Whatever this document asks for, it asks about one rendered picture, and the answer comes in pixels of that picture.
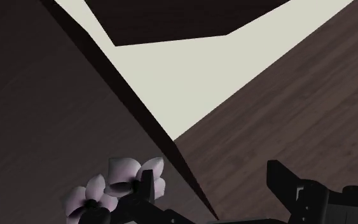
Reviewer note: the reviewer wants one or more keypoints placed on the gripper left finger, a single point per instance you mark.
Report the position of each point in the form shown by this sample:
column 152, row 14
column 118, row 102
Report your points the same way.
column 144, row 208

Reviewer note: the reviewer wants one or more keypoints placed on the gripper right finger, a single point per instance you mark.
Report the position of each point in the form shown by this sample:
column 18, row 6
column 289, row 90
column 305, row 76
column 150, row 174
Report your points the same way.
column 315, row 201

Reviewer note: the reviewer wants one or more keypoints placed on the pale pink flower bunch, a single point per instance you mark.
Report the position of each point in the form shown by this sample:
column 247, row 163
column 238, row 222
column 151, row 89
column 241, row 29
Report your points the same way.
column 121, row 170

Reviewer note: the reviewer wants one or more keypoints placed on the dark wooden table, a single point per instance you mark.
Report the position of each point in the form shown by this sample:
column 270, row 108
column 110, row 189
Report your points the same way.
column 42, row 108

